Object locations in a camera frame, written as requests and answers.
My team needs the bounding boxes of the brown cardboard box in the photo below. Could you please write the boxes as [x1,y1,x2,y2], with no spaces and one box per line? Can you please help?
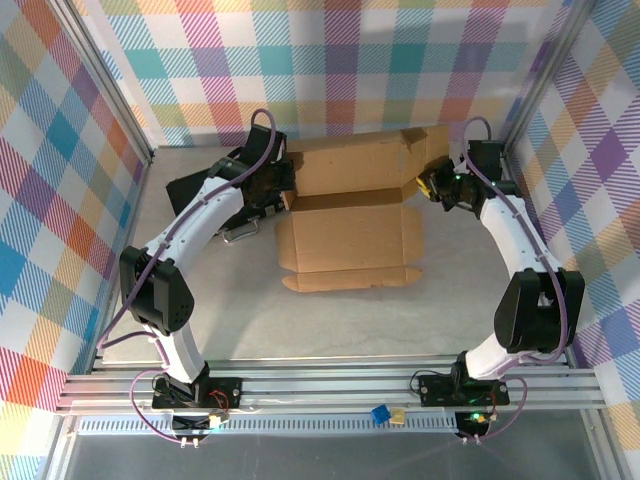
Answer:
[274,124,450,293]

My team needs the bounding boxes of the black flat case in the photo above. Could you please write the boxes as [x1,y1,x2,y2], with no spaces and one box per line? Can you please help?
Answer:
[166,147,281,236]

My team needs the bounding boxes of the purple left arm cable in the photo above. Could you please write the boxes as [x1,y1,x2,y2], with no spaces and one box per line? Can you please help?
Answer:
[96,109,279,445]

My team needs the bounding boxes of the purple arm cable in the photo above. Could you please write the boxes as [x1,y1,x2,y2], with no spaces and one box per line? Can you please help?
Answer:
[459,116,576,445]
[96,109,279,445]

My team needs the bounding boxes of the silver metal handle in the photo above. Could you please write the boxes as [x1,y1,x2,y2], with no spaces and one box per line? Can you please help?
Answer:
[223,221,261,245]

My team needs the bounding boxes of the aluminium frame post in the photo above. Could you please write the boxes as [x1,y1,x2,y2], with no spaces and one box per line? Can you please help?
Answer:
[47,0,156,166]
[499,0,594,154]

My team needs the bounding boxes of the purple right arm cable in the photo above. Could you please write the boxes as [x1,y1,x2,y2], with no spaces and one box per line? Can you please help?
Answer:
[459,116,576,445]

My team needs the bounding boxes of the thin black wire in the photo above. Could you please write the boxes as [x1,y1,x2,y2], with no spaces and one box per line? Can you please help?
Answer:
[408,370,454,397]

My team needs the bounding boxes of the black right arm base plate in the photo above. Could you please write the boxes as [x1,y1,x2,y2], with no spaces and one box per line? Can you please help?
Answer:
[417,372,511,407]

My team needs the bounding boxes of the aluminium frame rails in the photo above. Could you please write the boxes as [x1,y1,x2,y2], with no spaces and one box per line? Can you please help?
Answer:
[54,355,609,414]

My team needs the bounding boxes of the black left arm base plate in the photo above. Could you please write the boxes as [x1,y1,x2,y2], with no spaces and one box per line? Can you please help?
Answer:
[151,377,244,411]

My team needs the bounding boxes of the white slotted cable duct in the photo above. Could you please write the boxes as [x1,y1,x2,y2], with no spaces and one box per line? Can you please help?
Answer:
[74,414,466,436]

